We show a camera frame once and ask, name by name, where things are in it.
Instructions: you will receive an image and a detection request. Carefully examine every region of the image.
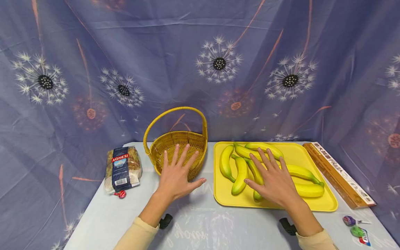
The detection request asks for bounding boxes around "person's left hand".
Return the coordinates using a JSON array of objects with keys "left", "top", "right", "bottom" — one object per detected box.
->
[{"left": 155, "top": 143, "right": 207, "bottom": 202}]

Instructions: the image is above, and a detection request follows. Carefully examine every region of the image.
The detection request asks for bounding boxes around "person's right hand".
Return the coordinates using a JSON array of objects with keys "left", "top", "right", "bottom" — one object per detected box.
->
[{"left": 243, "top": 148, "right": 303, "bottom": 209}]

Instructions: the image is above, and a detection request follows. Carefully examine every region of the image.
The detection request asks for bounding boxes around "person's left forearm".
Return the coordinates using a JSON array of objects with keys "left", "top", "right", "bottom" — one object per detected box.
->
[{"left": 114, "top": 192, "right": 176, "bottom": 250}]

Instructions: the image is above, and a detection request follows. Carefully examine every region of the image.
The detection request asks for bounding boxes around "person's right forearm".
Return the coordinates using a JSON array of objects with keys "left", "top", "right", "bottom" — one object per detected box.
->
[{"left": 283, "top": 198, "right": 340, "bottom": 250}]

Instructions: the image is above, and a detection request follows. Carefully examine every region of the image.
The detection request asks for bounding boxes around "pile of yellow bananas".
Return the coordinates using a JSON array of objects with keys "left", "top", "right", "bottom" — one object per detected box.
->
[{"left": 219, "top": 142, "right": 325, "bottom": 203}]

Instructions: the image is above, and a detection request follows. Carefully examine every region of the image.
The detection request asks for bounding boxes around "yellow plastic tray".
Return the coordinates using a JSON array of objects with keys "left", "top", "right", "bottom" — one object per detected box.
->
[{"left": 213, "top": 141, "right": 339, "bottom": 213}]

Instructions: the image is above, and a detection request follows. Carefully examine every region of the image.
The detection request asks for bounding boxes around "clear pasta bag blue label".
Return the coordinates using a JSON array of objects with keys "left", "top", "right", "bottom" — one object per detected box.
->
[{"left": 104, "top": 146, "right": 143, "bottom": 194}]

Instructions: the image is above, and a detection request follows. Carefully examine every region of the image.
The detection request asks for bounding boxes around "long brown pasta box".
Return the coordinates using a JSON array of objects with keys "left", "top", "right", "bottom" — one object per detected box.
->
[{"left": 302, "top": 142, "right": 377, "bottom": 210}]

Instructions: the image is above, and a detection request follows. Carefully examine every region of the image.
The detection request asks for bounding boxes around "purple wrapped candy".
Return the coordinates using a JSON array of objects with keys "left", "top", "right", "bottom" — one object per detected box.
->
[{"left": 342, "top": 215, "right": 372, "bottom": 226}]

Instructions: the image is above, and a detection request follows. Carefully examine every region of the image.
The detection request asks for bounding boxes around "red blue white candy wrapper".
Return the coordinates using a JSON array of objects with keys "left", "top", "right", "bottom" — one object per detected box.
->
[{"left": 359, "top": 228, "right": 372, "bottom": 247}]

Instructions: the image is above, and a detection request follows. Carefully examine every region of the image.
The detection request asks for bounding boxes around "yellow wicker basket with handle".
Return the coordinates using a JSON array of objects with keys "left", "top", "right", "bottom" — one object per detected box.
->
[{"left": 143, "top": 106, "right": 209, "bottom": 182}]

